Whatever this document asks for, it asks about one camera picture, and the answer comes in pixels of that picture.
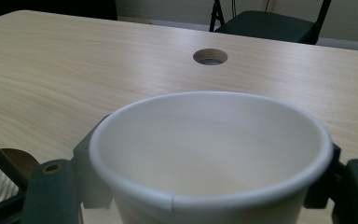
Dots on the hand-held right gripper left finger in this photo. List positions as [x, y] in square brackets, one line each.
[52, 193]

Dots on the single white paper cup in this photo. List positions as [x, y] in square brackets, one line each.
[211, 149]

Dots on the black curtain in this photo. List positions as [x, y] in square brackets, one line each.
[59, 7]

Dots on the black folding chair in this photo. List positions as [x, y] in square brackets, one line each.
[261, 25]

